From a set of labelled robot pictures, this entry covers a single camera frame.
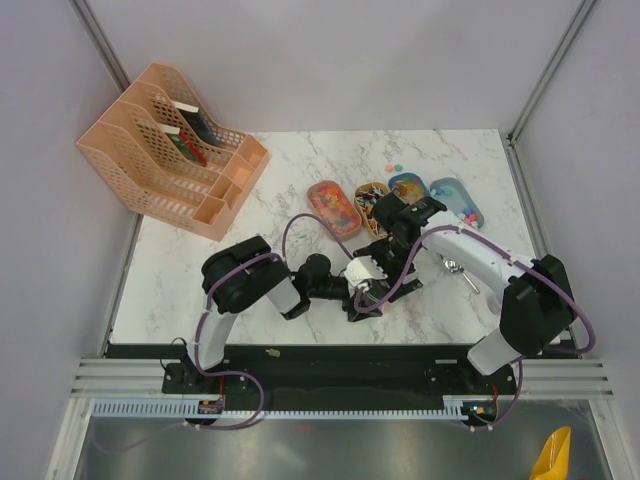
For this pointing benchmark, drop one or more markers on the metal candy scoop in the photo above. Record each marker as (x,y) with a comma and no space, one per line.
(455,269)

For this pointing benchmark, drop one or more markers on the blue jelly candy tray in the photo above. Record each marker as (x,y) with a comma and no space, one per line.
(408,187)

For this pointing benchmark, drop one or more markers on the tan lollipop tray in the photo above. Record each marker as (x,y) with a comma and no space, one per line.
(365,198)

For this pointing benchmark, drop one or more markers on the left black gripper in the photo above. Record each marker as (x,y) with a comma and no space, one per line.
(357,314)

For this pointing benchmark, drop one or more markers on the stray candies near trays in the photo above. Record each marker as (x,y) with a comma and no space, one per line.
(393,168)

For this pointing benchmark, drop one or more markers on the black book in rack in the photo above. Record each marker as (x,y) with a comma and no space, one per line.
(196,120)

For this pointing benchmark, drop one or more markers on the small purple candy cup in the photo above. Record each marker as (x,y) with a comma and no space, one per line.
(494,303)

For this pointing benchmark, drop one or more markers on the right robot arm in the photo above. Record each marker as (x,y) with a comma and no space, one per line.
(535,295)

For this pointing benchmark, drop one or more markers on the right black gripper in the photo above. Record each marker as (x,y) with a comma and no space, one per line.
(376,250)

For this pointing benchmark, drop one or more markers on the white cable duct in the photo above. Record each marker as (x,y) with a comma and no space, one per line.
(177,408)

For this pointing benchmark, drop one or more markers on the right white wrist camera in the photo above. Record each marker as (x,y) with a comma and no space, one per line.
(362,270)

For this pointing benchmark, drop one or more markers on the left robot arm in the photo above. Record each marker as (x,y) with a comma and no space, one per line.
(235,278)

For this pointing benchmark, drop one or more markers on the peach file organizer rack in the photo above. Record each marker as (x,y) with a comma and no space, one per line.
(150,176)

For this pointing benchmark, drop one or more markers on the light blue candy tray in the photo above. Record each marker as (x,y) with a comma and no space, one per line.
(452,193)

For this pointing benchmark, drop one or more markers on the pink star candy tray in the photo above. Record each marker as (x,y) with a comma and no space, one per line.
(331,204)

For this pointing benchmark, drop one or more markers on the yellow plastic scoop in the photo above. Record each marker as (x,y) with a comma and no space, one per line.
(553,461)

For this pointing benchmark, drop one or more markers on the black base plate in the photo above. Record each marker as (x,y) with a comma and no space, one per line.
(343,377)

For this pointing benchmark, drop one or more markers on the clear plastic jar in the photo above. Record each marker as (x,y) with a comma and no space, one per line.
(371,294)

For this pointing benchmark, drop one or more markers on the red green book in rack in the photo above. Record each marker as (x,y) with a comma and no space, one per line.
(182,142)

